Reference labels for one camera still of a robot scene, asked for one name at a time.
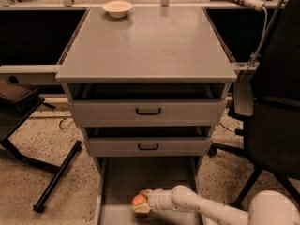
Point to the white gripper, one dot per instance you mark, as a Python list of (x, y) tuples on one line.
[(155, 200)]

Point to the orange fruit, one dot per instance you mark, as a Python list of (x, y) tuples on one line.
[(138, 200)]

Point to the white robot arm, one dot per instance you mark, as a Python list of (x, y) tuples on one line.
[(266, 208)]

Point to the bottom grey open drawer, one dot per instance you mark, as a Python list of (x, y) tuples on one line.
[(123, 177)]

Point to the middle grey drawer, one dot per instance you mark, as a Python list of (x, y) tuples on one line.
[(147, 147)]

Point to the top grey drawer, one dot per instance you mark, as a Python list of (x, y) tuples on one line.
[(146, 113)]

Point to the grey drawer cabinet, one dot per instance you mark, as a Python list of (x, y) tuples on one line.
[(155, 53)]

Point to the black office chair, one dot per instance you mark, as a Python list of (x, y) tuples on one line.
[(268, 106)]

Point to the white ceramic bowl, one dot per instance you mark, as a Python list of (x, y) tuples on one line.
[(117, 9)]

